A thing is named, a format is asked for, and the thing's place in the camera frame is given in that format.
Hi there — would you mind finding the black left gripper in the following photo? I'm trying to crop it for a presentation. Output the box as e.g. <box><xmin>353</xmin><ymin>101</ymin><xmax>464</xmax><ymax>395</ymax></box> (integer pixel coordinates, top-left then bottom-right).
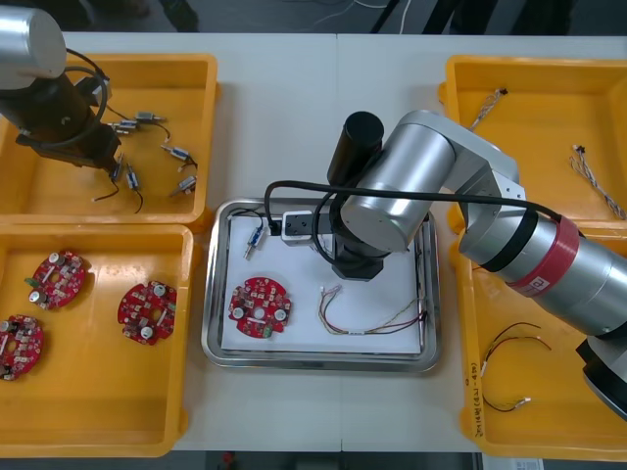
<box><xmin>17</xmin><ymin>124</ymin><xmax>126</xmax><ymax>181</ymax></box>

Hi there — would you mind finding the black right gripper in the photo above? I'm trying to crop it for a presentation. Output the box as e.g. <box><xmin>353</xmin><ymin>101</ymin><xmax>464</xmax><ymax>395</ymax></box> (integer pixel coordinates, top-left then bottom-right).
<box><xmin>331</xmin><ymin>240</ymin><xmax>386</xmax><ymax>282</ymax></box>

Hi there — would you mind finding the metal solenoid with black cable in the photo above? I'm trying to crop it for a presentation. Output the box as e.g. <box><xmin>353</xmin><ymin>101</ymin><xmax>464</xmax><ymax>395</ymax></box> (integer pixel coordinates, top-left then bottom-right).
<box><xmin>91</xmin><ymin>152</ymin><xmax>126</xmax><ymax>203</ymax></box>

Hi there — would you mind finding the multicoloured wire harness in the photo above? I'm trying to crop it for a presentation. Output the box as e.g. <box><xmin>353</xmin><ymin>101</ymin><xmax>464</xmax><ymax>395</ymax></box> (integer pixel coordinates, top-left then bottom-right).
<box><xmin>316</xmin><ymin>284</ymin><xmax>431</xmax><ymax>338</ymax></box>

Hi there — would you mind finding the round red circuit board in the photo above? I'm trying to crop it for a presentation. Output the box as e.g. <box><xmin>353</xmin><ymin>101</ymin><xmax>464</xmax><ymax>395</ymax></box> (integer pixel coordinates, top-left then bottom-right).
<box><xmin>117</xmin><ymin>280</ymin><xmax>178</xmax><ymax>347</ymax></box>
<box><xmin>0</xmin><ymin>313</ymin><xmax>46</xmax><ymax>382</ymax></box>
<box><xmin>24</xmin><ymin>250</ymin><xmax>89</xmax><ymax>310</ymax></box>
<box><xmin>228</xmin><ymin>276</ymin><xmax>298</xmax><ymax>340</ymax></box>

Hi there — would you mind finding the blue label metal solenoid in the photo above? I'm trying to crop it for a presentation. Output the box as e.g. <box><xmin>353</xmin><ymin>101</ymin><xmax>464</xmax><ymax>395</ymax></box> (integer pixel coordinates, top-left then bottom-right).
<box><xmin>229</xmin><ymin>208</ymin><xmax>268</xmax><ymax>260</ymax></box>

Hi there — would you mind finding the white paper sheet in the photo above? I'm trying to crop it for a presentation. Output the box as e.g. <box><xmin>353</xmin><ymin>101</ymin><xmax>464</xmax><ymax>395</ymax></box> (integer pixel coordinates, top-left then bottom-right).
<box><xmin>218</xmin><ymin>214</ymin><xmax>423</xmax><ymax>354</ymax></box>

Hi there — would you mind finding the pile of metal solenoids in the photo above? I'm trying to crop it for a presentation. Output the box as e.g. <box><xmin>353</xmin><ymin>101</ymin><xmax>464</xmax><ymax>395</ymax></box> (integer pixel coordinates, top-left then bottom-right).
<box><xmin>105</xmin><ymin>111</ymin><xmax>200</xmax><ymax>215</ymax></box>

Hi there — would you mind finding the yellow-orange plastic bin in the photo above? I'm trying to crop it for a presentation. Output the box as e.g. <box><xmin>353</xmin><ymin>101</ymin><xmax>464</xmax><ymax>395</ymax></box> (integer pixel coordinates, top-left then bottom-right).
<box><xmin>0</xmin><ymin>52</ymin><xmax>220</xmax><ymax>235</ymax></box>
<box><xmin>0</xmin><ymin>223</ymin><xmax>203</xmax><ymax>459</ymax></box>
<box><xmin>448</xmin><ymin>224</ymin><xmax>627</xmax><ymax>461</ymax></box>
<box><xmin>437</xmin><ymin>54</ymin><xmax>627</xmax><ymax>234</ymax></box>

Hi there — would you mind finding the steel tray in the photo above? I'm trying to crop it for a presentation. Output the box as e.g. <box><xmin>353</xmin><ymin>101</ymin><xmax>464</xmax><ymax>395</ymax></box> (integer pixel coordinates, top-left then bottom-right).
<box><xmin>201</xmin><ymin>197</ymin><xmax>442</xmax><ymax>374</ymax></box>

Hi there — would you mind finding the red and black wire harness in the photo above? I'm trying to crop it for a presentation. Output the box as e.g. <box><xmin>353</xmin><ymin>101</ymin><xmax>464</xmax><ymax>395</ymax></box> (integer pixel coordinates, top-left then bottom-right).
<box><xmin>477</xmin><ymin>320</ymin><xmax>553</xmax><ymax>412</ymax></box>

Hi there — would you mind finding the twisted white wire harness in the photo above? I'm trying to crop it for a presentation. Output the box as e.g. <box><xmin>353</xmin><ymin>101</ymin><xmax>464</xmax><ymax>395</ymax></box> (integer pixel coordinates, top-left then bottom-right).
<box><xmin>467</xmin><ymin>86</ymin><xmax>509</xmax><ymax>131</ymax></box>
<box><xmin>567</xmin><ymin>144</ymin><xmax>627</xmax><ymax>220</ymax></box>

